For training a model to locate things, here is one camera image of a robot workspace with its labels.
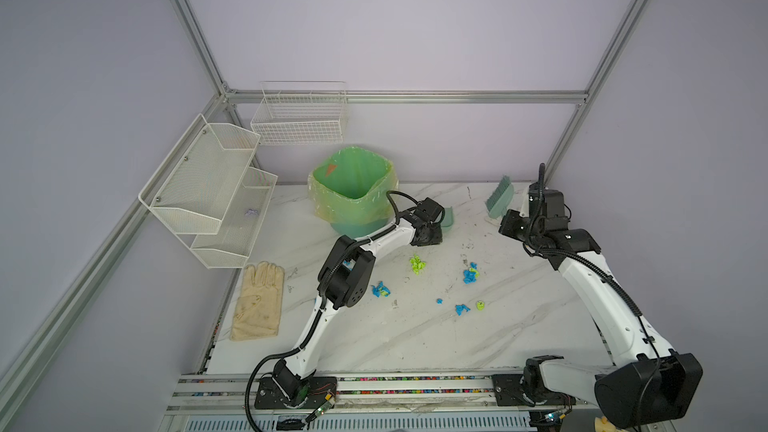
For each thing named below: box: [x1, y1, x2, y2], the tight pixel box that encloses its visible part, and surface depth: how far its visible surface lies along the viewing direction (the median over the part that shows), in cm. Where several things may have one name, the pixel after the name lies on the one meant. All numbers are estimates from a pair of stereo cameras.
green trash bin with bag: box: [308, 146, 399, 238], surface depth 90 cm
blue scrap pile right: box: [463, 262, 480, 285], surface depth 96 cm
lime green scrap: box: [409, 254, 427, 275], surface depth 97 cm
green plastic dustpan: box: [441, 206, 455, 232], surface depth 110 cm
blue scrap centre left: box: [370, 281, 391, 298], surface depth 92 cm
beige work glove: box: [231, 261, 285, 341], surface depth 90 cm
